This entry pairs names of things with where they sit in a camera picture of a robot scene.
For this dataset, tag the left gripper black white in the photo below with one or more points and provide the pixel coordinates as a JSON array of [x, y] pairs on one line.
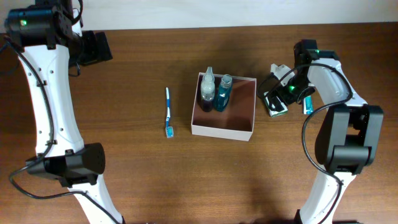
[[101, 46]]

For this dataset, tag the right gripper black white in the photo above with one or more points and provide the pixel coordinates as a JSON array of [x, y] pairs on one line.
[[280, 99]]

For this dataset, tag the green white soap box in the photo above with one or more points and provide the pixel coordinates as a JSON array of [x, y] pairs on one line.
[[275, 105]]

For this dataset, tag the blue mouthwash bottle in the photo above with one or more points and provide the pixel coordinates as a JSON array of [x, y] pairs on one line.
[[224, 90]]

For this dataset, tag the clear purple soap pump bottle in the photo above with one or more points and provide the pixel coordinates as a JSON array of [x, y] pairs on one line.
[[207, 90]]

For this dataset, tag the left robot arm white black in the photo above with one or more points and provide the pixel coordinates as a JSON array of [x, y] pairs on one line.
[[49, 39]]

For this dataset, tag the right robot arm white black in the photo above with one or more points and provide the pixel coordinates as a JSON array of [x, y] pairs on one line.
[[348, 138]]

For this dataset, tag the white toothpaste tube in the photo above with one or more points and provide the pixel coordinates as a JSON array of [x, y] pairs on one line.
[[307, 105]]

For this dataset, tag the white cardboard box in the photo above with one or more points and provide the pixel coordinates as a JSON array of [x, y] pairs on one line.
[[236, 122]]

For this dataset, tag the blue white toothbrush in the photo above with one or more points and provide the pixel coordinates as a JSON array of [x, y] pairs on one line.
[[168, 128]]

